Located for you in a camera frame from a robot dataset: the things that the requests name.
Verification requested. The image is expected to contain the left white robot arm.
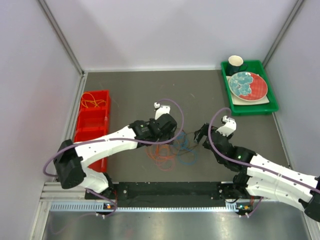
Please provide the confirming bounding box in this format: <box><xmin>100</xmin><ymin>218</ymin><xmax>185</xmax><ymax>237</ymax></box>
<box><xmin>53</xmin><ymin>105</ymin><xmax>177</xmax><ymax>199</ymax></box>

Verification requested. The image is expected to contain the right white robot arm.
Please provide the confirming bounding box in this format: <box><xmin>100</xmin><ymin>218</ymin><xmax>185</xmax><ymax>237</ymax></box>
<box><xmin>194</xmin><ymin>116</ymin><xmax>320</xmax><ymax>222</ymax></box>

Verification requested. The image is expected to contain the white square plate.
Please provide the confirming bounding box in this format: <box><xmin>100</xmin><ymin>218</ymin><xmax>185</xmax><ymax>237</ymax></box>
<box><xmin>226</xmin><ymin>76</ymin><xmax>270</xmax><ymax>106</ymax></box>

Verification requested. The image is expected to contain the red and blue plate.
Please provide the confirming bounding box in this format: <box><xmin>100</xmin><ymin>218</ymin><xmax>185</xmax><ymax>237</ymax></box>
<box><xmin>228</xmin><ymin>71</ymin><xmax>268</xmax><ymax>102</ymax></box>

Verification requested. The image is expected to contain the red compartment bin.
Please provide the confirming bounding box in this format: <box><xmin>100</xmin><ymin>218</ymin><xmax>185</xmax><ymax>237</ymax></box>
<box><xmin>72</xmin><ymin>89</ymin><xmax>111</xmax><ymax>173</ymax></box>

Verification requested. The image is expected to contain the dark green mug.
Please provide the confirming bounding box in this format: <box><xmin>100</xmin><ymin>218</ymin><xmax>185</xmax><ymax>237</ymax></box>
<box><xmin>225</xmin><ymin>55</ymin><xmax>248</xmax><ymax>76</ymax></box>

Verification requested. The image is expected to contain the green plastic tray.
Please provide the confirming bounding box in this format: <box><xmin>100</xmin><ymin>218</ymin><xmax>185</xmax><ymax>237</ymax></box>
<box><xmin>220</xmin><ymin>60</ymin><xmax>279</xmax><ymax>116</ymax></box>

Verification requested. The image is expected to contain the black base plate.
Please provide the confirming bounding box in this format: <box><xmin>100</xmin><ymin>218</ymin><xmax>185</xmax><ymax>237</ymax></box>
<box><xmin>109</xmin><ymin>181</ymin><xmax>240</xmax><ymax>208</ymax></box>

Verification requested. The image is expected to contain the white slotted cable duct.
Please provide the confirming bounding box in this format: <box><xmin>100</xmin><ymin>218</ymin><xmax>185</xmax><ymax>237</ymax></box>
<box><xmin>50</xmin><ymin>201</ymin><xmax>250</xmax><ymax>213</ymax></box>

